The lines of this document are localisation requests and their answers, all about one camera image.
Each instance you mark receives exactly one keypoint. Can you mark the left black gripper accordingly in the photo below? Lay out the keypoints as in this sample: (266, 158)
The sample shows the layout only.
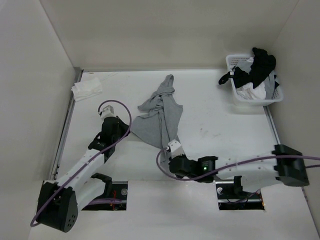
(124, 126)

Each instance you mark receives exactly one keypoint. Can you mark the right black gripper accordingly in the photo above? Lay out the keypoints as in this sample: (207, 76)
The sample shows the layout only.
(179, 175)

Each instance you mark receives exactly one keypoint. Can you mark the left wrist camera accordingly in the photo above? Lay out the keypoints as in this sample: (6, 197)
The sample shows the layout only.
(106, 112)

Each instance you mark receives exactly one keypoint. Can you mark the folded white tank top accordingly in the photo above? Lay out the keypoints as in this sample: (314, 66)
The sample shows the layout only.
(86, 89)

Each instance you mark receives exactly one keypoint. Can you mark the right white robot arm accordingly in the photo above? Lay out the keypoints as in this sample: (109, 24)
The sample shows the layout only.
(285, 165)

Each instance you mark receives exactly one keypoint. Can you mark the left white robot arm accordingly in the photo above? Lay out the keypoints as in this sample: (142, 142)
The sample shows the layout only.
(60, 201)

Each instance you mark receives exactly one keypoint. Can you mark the black tank top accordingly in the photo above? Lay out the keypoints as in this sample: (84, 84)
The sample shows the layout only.
(263, 64)

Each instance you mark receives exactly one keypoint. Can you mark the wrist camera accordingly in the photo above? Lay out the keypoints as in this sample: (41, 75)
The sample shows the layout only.
(106, 112)
(175, 149)

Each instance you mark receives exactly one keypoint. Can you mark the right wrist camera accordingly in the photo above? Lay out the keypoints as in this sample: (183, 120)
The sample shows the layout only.
(175, 149)

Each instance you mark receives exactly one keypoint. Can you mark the white plastic laundry basket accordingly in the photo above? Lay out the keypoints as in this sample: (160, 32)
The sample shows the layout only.
(277, 96)

